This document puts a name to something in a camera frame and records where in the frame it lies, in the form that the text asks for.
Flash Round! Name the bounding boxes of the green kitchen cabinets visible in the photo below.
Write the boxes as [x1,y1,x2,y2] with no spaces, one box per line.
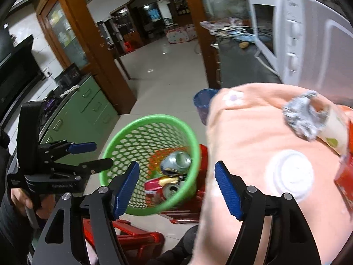
[39,74,120,151]

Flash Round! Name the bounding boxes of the cream paper cup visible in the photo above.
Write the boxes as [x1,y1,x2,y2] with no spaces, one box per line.
[309,99,351,155]

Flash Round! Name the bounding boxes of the white round lid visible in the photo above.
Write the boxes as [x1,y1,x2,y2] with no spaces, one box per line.
[265,150,315,201]

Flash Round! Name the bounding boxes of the red gold drink can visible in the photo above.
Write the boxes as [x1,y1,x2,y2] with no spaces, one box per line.
[144,176,181,198]

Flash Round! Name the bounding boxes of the white microwave cord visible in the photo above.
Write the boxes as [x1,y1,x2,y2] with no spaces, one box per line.
[254,51,279,75]

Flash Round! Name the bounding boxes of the white microwave oven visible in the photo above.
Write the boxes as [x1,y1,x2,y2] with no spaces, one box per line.
[245,0,353,96]

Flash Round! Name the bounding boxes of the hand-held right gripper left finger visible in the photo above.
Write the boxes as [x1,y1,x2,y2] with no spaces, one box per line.
[33,161,140,265]

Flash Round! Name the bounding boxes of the person's dark trouser leg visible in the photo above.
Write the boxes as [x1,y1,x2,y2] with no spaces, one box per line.
[149,225,200,265]

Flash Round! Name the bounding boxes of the peach floral blanket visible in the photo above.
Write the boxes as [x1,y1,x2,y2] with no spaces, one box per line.
[190,82,353,265]

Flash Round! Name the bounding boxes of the wooden glass-door cabinet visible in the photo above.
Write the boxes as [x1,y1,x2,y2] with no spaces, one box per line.
[36,0,137,115]

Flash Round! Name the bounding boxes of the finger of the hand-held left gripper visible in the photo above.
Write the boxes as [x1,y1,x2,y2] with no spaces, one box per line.
[39,141,98,160]
[52,158,113,179]

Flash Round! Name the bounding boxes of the wooden door frame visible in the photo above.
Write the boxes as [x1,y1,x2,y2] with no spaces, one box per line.
[179,0,221,89]

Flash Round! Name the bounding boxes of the red printed paper cup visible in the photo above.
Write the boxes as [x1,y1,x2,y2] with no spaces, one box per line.
[334,152,353,209]

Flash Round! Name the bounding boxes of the person's left hand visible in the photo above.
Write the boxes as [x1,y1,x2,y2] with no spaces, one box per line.
[11,189,57,220]

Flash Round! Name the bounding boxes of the person's left forearm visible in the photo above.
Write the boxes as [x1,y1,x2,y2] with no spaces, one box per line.
[0,130,35,265]

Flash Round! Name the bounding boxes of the blue waste bin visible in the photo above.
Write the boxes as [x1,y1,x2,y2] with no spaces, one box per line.
[193,88,220,126]

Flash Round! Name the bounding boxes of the floral storage box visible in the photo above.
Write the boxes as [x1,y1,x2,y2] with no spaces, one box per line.
[184,24,198,40]
[165,29,189,45]

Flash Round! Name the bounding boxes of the red soda can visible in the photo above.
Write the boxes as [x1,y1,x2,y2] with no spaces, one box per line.
[160,151,192,176]

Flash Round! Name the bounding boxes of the red plastic stool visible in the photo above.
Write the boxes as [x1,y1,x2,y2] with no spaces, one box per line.
[83,219,166,265]
[149,144,210,224]

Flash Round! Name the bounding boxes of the crumpled silver foil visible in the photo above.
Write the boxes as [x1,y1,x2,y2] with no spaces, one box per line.
[283,91,329,141]

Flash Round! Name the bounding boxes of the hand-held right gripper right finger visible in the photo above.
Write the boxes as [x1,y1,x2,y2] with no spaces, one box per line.
[214,161,322,265]

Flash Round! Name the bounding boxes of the green plastic mesh basket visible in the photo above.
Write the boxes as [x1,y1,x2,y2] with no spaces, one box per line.
[99,115,201,216]

